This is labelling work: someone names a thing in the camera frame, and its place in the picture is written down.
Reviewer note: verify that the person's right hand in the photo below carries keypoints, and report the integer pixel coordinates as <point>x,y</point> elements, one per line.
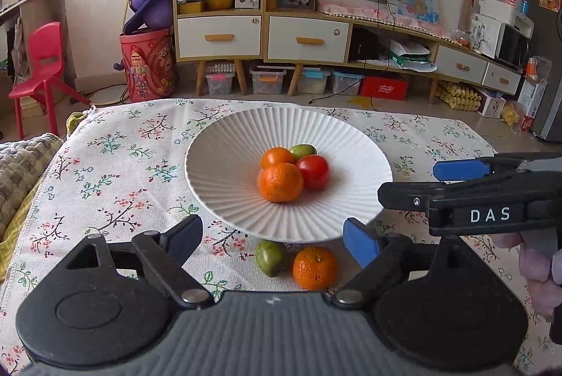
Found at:
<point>533,266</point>

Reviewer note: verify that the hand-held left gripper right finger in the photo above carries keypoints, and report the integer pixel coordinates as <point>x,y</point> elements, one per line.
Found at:
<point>361,241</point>

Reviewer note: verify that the pink lace cloth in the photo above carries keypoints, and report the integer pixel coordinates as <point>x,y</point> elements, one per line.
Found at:
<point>377,14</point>

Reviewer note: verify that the green and white bag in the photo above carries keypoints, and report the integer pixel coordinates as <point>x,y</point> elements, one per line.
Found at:
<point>408,53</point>

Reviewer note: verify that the red tomato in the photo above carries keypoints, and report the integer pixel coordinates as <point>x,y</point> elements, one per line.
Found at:
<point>314,170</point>

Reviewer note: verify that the yellow foam tray stack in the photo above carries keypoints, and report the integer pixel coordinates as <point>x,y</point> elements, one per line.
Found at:
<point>456,95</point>

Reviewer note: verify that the orange tomato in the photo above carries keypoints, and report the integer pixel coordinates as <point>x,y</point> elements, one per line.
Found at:
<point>276,157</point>

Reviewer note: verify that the purple toy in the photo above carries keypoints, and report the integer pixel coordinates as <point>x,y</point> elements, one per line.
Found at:
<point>151,7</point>

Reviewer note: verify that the white microwave oven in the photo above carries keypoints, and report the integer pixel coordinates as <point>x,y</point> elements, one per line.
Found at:
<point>505,40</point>

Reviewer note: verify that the grey refrigerator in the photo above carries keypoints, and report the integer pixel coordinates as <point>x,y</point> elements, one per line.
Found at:
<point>542,51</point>

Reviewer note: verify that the red plastic chair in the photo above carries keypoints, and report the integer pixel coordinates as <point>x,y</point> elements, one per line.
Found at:
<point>41,64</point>

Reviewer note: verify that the clear storage box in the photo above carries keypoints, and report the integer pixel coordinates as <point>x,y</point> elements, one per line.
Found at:
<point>314,81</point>
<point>219,80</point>
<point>268,81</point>
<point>346,83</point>

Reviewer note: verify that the green fruit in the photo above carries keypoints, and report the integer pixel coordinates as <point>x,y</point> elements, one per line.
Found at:
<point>271,257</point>
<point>304,149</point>

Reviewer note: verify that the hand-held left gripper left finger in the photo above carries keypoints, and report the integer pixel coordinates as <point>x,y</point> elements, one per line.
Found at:
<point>189,232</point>

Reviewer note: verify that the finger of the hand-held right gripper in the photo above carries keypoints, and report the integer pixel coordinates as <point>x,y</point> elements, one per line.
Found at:
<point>404,196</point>
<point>461,169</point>

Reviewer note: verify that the black box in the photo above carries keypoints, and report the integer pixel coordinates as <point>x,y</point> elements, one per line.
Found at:
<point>366,44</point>

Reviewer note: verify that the yellow wooden shelf cabinet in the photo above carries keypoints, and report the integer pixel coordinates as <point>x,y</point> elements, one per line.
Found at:
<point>219,38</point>

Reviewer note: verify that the red flat box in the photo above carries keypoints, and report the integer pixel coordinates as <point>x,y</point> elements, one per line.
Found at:
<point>384,87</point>

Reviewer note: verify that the red printed barrel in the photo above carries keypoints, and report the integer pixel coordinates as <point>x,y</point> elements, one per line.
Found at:
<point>147,66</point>

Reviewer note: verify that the white ribbed plate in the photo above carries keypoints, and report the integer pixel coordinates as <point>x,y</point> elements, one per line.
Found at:
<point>228,178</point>

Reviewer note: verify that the quilted blanket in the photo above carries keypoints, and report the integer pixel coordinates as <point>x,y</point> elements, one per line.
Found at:
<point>22,165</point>

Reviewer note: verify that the large tangerine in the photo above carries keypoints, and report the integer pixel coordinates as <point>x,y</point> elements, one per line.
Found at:
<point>281,182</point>

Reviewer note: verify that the floral tablecloth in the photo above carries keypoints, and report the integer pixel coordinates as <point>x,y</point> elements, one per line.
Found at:
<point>118,178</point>

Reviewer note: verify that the low wooden drawer cabinet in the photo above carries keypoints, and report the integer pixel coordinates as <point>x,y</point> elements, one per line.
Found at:
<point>307,38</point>

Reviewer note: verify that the small tangerine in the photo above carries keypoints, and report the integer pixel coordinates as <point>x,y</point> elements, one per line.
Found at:
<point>314,268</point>

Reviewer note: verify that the wooden desk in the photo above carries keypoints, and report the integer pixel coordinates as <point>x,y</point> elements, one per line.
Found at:
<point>30,7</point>

